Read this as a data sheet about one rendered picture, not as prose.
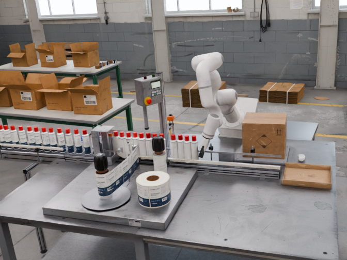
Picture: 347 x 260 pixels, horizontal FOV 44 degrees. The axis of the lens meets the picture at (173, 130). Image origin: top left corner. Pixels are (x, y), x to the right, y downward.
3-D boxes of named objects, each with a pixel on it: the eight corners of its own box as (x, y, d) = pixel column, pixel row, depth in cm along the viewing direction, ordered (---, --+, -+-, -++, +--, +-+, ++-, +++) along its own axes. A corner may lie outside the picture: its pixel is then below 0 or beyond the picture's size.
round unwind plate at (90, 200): (72, 208, 258) (71, 206, 257) (96, 184, 285) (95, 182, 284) (117, 214, 248) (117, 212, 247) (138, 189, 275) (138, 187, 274)
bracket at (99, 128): (90, 131, 307) (90, 130, 306) (97, 126, 316) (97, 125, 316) (107, 132, 302) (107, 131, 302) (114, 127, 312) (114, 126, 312)
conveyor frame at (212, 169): (64, 161, 337) (64, 155, 335) (72, 155, 346) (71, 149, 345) (279, 179, 283) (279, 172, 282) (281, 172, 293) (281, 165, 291)
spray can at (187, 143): (184, 163, 305) (182, 136, 298) (185, 160, 310) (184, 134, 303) (191, 163, 304) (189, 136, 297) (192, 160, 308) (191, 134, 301)
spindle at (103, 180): (96, 199, 263) (89, 157, 253) (103, 192, 271) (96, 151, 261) (109, 200, 260) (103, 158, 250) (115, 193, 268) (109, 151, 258)
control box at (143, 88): (136, 104, 309) (133, 79, 302) (156, 99, 318) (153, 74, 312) (144, 107, 301) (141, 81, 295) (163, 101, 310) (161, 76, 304)
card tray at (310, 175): (281, 184, 276) (281, 179, 275) (285, 167, 299) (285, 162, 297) (331, 189, 266) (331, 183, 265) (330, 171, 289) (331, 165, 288)
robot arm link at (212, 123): (207, 127, 300) (200, 130, 292) (213, 111, 294) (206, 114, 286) (217, 133, 296) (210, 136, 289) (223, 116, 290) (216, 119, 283)
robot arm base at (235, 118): (221, 127, 357) (214, 118, 342) (223, 107, 364) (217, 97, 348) (243, 127, 350) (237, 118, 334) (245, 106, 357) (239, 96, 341)
